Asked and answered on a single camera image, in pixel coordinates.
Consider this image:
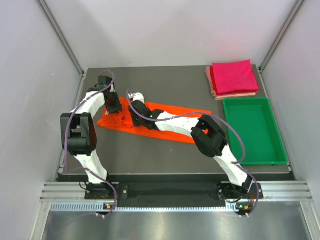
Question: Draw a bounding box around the right aluminium frame post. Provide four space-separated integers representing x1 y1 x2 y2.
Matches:
258 0 306 73

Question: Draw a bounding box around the left aluminium frame post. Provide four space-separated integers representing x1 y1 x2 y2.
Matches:
36 0 85 76

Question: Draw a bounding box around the purple cable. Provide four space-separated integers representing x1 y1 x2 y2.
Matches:
63 69 119 216
126 89 261 216

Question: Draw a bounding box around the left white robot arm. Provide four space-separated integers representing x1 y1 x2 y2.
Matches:
60 75 122 199

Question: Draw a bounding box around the orange t shirt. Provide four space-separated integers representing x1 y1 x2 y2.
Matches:
96 97 204 144

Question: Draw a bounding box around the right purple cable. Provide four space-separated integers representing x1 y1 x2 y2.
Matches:
126 89 261 216

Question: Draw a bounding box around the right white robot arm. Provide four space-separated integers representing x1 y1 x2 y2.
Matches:
128 100 254 198

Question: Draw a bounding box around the aluminium frame post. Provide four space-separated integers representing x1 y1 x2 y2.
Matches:
36 0 85 76
258 0 306 73

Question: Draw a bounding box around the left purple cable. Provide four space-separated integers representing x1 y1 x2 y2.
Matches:
63 69 119 216

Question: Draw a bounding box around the red folded t shirt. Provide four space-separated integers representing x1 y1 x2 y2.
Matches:
209 66 218 95

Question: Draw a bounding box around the grey slotted cable duct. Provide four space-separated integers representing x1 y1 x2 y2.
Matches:
50 201 250 213

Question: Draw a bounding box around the pink folded t shirt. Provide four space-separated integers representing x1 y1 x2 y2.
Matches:
204 66 256 101

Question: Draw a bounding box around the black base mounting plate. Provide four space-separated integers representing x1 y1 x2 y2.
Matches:
84 173 264 208

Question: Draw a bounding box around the magenta folded t shirt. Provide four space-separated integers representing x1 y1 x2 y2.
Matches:
210 59 259 96

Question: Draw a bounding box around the green plastic tray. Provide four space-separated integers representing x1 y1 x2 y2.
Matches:
222 97 288 165

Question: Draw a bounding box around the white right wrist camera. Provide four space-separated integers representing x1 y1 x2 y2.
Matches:
128 92 145 104

